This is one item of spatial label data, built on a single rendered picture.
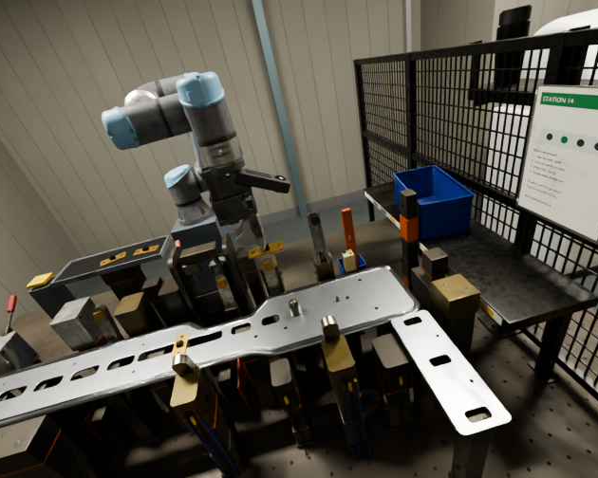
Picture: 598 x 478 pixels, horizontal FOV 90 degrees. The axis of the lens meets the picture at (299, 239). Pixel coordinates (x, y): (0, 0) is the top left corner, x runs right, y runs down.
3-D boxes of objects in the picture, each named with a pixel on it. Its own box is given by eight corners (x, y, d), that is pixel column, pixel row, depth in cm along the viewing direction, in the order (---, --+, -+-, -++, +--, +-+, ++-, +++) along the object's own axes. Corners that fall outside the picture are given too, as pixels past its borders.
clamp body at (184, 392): (221, 492, 79) (164, 421, 61) (223, 444, 89) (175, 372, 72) (245, 485, 79) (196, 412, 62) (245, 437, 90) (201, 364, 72)
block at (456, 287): (443, 391, 89) (449, 301, 71) (429, 367, 96) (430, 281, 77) (469, 382, 89) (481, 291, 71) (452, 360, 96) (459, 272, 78)
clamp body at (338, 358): (351, 465, 78) (331, 385, 60) (338, 419, 88) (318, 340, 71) (376, 457, 78) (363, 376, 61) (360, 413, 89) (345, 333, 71)
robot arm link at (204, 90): (214, 71, 56) (220, 68, 49) (233, 131, 61) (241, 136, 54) (171, 82, 54) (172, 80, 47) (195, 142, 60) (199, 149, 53)
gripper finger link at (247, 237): (243, 256, 69) (230, 220, 65) (268, 249, 69) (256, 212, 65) (243, 263, 66) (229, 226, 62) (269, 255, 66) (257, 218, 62)
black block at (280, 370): (299, 461, 81) (271, 399, 67) (293, 424, 90) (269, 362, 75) (318, 455, 82) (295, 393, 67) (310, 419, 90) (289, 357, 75)
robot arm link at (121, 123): (117, 89, 91) (88, 102, 52) (154, 80, 94) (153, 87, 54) (136, 127, 98) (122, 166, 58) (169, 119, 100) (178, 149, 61)
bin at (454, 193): (420, 240, 99) (420, 205, 92) (394, 203, 125) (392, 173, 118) (472, 231, 97) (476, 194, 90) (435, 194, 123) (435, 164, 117)
